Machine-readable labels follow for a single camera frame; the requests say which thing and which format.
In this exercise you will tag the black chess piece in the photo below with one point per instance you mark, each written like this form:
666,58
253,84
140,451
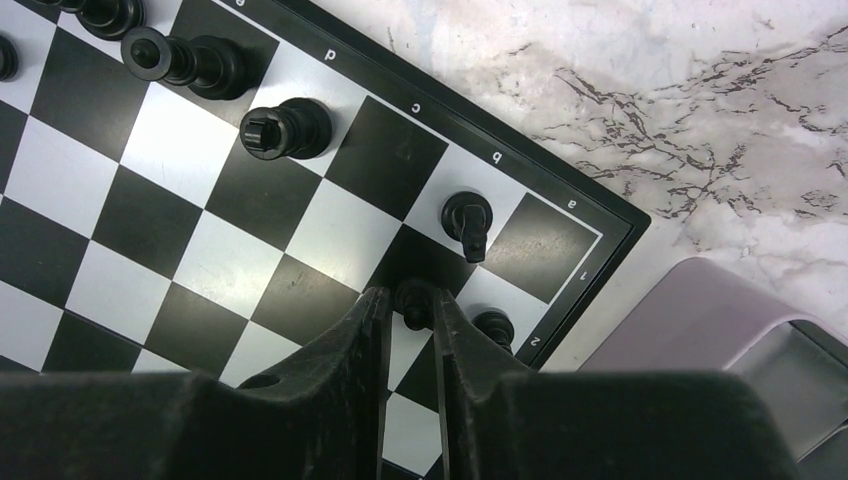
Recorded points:
109,20
9,61
299,128
212,67

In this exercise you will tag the black and white chessboard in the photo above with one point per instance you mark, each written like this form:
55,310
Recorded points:
139,235

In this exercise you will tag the silver metal tin lid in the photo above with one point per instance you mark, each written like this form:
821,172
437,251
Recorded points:
701,316

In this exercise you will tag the black chess knight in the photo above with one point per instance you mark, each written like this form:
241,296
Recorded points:
467,217

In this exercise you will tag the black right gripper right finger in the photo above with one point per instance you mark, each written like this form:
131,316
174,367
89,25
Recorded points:
503,420

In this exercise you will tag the black chess pawn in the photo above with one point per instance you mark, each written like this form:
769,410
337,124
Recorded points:
413,299

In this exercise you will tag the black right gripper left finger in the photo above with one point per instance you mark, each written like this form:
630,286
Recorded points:
317,414

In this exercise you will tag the black chess pawn corner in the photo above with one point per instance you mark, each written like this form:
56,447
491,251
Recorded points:
497,327

